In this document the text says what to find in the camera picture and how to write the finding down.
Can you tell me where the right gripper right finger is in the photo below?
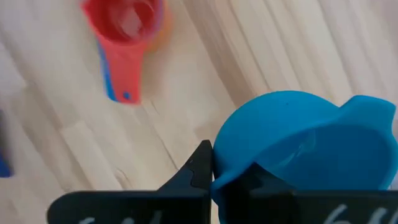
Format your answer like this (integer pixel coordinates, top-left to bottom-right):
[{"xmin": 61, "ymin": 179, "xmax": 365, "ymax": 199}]
[{"xmin": 222, "ymin": 163, "xmax": 398, "ymax": 224}]

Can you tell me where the red measuring cup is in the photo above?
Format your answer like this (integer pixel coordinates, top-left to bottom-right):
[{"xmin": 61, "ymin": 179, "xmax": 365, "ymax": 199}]
[{"xmin": 80, "ymin": 0, "xmax": 165, "ymax": 106}]

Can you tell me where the dark blue measuring cup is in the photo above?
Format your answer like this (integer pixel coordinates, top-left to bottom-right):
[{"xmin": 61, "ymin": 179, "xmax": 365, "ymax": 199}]
[{"xmin": 0, "ymin": 108, "xmax": 14, "ymax": 179}]

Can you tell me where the orange measuring cup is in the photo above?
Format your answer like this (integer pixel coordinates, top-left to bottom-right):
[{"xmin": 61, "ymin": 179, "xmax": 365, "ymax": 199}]
[{"xmin": 146, "ymin": 0, "xmax": 172, "ymax": 54}]

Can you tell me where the light blue measuring cup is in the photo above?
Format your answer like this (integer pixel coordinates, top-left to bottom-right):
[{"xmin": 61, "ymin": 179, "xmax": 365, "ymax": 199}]
[{"xmin": 210, "ymin": 90, "xmax": 398, "ymax": 224}]

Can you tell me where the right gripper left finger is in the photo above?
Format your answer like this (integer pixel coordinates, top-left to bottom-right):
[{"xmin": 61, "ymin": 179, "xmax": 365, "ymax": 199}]
[{"xmin": 46, "ymin": 139, "xmax": 214, "ymax": 224}]

